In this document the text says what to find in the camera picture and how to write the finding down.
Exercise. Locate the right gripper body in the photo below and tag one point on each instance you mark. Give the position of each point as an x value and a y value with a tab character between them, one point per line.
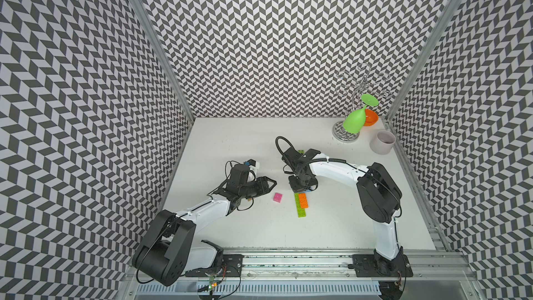
300	182

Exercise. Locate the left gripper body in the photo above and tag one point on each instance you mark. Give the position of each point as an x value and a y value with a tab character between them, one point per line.
248	189

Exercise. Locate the pink lego square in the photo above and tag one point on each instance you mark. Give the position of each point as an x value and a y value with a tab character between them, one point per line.
278	197

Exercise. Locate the green lego plate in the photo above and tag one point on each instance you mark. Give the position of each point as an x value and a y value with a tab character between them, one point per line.
297	200

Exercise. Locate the orange lego brick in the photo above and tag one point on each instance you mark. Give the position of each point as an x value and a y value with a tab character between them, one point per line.
303	202

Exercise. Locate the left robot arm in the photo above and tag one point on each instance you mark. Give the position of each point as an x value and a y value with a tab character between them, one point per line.
168	250

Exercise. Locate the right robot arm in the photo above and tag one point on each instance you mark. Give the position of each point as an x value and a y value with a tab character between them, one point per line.
379	195

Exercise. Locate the green plastic wine glass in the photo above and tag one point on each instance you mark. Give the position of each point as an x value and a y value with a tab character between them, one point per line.
355	121

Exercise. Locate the grey cup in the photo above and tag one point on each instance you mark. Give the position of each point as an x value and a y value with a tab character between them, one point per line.
383	142

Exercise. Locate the orange plastic bowl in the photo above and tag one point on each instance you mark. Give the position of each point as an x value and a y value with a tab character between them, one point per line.
371	117

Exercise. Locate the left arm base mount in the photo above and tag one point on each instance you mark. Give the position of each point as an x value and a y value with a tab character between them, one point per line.
208	259

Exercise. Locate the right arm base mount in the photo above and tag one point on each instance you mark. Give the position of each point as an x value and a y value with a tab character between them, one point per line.
374	265

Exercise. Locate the aluminium front rail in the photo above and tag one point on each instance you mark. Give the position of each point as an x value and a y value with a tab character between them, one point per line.
317	274

